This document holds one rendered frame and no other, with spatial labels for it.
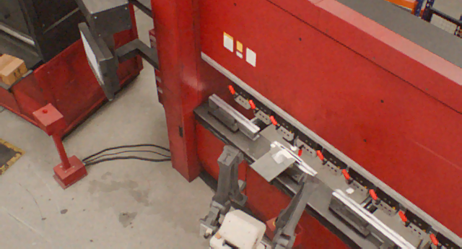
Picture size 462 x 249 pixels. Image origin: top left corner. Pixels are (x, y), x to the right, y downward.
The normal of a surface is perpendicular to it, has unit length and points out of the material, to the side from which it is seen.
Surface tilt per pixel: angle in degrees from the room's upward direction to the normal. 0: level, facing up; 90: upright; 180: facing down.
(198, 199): 0
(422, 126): 90
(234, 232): 48
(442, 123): 90
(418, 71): 90
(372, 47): 90
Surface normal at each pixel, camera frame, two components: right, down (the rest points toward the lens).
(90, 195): 0.00, -0.68
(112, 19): 0.47, 0.65
